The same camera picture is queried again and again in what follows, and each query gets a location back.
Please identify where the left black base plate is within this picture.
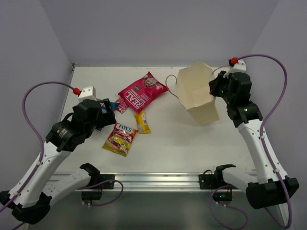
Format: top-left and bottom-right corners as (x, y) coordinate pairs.
(82, 174), (115, 190)

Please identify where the large red snack bag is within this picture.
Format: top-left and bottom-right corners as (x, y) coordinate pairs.
(118, 72), (168, 113)

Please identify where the orange yellow candy packet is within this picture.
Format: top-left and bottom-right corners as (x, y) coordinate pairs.
(102, 122), (138, 157)

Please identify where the small pink snack packet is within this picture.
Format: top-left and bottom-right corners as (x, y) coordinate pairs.
(116, 97), (128, 114)

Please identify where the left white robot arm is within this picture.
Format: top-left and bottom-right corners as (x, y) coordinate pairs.
(0, 99), (116, 224)

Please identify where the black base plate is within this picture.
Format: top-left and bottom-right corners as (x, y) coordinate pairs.
(198, 170), (228, 190)
(82, 174), (115, 190)

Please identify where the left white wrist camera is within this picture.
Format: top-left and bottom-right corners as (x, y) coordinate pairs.
(73, 86), (96, 102)

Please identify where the aluminium mounting rail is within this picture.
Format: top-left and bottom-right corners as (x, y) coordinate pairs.
(101, 172), (215, 192)

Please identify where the brown paper bag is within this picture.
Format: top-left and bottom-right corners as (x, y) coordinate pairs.
(165, 61), (229, 126)

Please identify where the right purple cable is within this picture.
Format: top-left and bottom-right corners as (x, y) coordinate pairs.
(208, 54), (294, 230)

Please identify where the yellow snack packet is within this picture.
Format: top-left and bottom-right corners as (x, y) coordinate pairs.
(134, 111), (151, 134)

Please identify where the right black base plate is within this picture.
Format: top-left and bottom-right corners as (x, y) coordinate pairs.
(198, 170), (228, 190)

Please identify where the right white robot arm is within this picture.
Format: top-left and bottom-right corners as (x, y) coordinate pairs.
(209, 71), (299, 209)

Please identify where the blue white snack bag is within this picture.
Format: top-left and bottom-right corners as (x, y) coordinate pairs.
(95, 98), (120, 132)

